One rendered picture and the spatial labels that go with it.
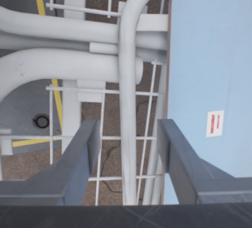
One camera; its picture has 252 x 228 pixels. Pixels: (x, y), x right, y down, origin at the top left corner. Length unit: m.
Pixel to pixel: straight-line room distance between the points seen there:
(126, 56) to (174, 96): 0.08
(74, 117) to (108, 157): 0.58
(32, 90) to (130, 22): 0.30
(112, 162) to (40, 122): 0.51
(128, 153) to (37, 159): 0.67
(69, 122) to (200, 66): 0.22
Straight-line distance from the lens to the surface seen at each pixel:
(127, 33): 0.23
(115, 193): 1.01
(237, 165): 0.36
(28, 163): 0.92
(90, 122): 0.15
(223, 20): 0.28
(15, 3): 0.46
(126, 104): 0.24
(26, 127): 0.48
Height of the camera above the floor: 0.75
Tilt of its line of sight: 72 degrees down
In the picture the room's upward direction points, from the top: 142 degrees clockwise
